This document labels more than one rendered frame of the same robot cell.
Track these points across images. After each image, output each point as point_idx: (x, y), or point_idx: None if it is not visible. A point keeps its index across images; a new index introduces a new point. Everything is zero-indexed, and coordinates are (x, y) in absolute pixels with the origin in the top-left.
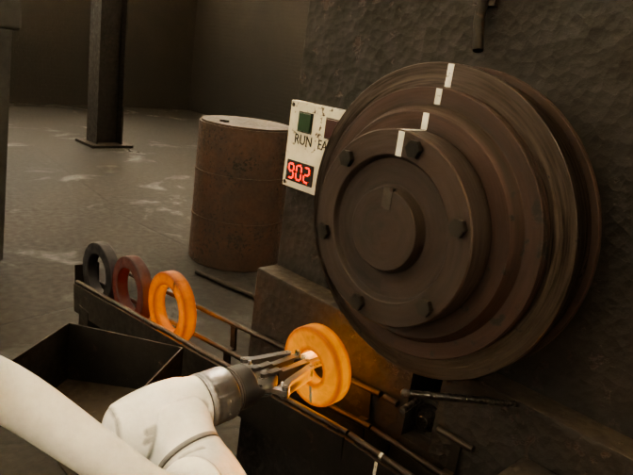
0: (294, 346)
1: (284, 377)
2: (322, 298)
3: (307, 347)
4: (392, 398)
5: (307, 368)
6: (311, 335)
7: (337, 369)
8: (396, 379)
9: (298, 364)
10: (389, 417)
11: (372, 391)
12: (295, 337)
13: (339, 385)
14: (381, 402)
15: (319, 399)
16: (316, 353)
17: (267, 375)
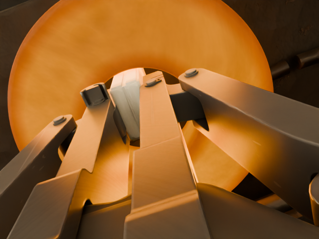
0: (50, 118)
1: (193, 170)
2: (8, 8)
3: (98, 73)
4: (318, 48)
5: (210, 77)
6: (89, 19)
7: (250, 36)
8: (299, 9)
9: (157, 98)
10: (314, 97)
11: (271, 74)
12: (34, 88)
13: (272, 82)
14: (284, 88)
15: (220, 175)
16: (146, 59)
17: (210, 232)
